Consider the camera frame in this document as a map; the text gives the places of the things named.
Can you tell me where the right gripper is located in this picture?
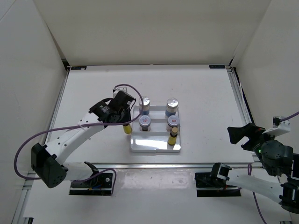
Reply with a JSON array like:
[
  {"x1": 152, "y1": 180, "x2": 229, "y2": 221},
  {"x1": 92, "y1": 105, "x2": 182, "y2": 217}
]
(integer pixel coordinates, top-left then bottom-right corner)
[{"x1": 227, "y1": 122, "x2": 279, "y2": 175}]

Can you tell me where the yellow small bottle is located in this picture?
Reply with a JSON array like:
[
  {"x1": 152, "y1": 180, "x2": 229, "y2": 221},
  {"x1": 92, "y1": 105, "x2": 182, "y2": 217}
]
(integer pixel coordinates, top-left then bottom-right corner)
[
  {"x1": 123, "y1": 124, "x2": 132, "y2": 134},
  {"x1": 168, "y1": 127, "x2": 178, "y2": 146}
]

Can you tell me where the blue-label bead jar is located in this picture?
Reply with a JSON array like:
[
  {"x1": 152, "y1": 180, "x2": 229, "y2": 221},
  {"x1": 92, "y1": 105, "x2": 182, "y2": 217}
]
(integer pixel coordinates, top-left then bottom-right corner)
[
  {"x1": 165, "y1": 98, "x2": 178, "y2": 118},
  {"x1": 139, "y1": 96, "x2": 150, "y2": 116}
]

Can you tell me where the spice jar red label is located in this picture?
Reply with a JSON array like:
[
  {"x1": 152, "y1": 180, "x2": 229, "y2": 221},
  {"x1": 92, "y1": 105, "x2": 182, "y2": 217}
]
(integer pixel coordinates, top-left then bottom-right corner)
[
  {"x1": 139, "y1": 115, "x2": 151, "y2": 132},
  {"x1": 166, "y1": 115, "x2": 180, "y2": 132}
]

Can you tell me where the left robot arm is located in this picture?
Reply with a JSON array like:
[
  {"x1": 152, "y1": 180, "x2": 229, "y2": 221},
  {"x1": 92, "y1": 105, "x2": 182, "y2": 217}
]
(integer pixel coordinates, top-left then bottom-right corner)
[{"x1": 31, "y1": 90, "x2": 136, "y2": 188}]

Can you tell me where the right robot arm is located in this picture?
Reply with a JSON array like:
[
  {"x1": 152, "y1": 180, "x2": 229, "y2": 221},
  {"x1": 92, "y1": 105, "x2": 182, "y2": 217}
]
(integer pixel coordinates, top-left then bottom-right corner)
[{"x1": 209, "y1": 119, "x2": 299, "y2": 214}]

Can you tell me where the white divided tray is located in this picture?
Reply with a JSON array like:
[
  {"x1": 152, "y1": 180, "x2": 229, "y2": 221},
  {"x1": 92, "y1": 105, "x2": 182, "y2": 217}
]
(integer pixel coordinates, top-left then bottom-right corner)
[{"x1": 130, "y1": 105, "x2": 181, "y2": 154}]

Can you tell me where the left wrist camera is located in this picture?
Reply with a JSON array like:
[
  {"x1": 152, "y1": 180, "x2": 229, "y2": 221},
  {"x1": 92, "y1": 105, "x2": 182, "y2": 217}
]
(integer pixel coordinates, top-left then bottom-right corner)
[{"x1": 113, "y1": 86, "x2": 128, "y2": 96}]

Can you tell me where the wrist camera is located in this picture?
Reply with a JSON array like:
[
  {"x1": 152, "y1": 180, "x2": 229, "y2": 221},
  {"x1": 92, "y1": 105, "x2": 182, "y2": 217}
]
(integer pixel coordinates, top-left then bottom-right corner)
[
  {"x1": 263, "y1": 116, "x2": 291, "y2": 138},
  {"x1": 113, "y1": 86, "x2": 128, "y2": 96}
]

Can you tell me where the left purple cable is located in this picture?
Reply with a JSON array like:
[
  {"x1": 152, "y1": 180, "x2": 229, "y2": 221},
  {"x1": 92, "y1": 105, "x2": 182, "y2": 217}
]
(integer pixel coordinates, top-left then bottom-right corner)
[{"x1": 14, "y1": 84, "x2": 143, "y2": 196}]

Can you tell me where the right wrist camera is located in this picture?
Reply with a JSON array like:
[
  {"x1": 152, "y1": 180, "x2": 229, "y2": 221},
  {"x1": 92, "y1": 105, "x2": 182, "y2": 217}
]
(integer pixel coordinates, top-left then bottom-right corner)
[{"x1": 263, "y1": 116, "x2": 291, "y2": 138}]

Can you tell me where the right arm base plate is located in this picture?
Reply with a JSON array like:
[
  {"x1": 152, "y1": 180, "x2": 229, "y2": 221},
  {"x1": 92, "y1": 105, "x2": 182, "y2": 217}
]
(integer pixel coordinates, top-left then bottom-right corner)
[{"x1": 194, "y1": 172, "x2": 241, "y2": 197}]

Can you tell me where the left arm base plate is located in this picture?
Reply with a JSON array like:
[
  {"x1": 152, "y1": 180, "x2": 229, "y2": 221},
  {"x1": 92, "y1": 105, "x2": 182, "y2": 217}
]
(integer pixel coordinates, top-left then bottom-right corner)
[{"x1": 69, "y1": 168, "x2": 117, "y2": 196}]

